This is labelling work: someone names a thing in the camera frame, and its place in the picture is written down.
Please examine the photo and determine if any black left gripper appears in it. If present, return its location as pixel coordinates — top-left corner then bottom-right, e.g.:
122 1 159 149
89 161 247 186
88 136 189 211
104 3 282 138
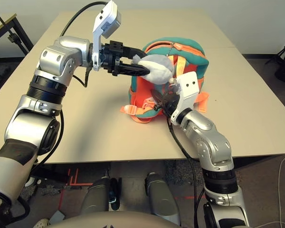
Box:
101 40 151 77

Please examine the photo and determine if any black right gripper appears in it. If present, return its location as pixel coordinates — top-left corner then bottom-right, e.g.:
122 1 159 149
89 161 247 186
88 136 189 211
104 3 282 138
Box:
152 90 181 117

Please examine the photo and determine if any teal and orange backpack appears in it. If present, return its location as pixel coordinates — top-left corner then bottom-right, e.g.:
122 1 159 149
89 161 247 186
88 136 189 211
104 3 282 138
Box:
120 37 210 124

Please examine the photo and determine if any grey white plush toy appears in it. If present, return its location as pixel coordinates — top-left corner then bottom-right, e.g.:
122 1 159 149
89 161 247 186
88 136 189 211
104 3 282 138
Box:
132 54 178 84

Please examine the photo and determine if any black shoe with teal sole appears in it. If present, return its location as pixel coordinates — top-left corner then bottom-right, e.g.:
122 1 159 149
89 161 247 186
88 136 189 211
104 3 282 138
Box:
108 177 122 211

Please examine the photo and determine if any dark metal table leg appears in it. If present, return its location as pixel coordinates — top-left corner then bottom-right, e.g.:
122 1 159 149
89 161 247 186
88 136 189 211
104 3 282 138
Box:
0 13 34 59

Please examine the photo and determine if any grey robot left leg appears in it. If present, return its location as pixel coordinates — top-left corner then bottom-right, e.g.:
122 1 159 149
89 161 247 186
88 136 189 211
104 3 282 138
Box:
80 177 111 214

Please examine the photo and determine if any black stand pole with clamp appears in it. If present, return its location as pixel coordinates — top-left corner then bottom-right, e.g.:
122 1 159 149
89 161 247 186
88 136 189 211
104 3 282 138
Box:
0 3 28 53

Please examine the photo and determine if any grey robot torso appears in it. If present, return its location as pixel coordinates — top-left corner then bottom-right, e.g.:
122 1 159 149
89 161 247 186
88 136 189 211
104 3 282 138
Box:
47 210 181 228

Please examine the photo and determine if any black table foot beam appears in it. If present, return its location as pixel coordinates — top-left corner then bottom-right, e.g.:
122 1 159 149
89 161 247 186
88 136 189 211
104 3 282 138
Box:
29 163 71 185

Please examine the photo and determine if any black tripod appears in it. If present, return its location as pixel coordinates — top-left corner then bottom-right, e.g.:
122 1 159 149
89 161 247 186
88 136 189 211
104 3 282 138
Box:
265 39 285 66

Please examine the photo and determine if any white and black shoe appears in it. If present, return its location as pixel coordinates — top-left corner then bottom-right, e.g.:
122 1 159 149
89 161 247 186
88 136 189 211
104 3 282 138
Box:
25 177 42 188

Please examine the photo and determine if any small grey floor box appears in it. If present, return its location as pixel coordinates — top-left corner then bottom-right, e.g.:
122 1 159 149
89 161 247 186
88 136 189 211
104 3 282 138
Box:
49 210 65 224

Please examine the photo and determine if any white perforated shoe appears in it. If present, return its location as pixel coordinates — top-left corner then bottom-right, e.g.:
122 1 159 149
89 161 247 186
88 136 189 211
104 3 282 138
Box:
34 217 50 228

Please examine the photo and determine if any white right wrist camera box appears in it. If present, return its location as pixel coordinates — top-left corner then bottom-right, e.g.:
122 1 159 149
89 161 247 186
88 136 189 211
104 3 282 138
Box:
170 72 200 125

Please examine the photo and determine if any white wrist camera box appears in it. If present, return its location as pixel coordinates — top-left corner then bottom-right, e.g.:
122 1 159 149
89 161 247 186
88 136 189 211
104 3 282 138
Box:
170 72 200 125
92 0 122 72

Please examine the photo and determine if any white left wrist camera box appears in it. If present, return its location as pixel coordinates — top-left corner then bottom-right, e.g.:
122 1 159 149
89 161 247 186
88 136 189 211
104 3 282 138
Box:
92 0 122 72

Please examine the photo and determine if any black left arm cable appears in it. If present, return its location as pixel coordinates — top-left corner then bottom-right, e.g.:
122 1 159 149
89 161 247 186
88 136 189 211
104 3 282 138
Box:
26 1 109 174

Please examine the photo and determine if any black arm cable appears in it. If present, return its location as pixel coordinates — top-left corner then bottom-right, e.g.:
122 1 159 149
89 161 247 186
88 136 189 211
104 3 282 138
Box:
166 116 206 228
26 1 109 174

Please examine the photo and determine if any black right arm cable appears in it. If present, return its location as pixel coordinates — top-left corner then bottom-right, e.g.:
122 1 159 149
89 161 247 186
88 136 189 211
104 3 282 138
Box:
166 116 206 228

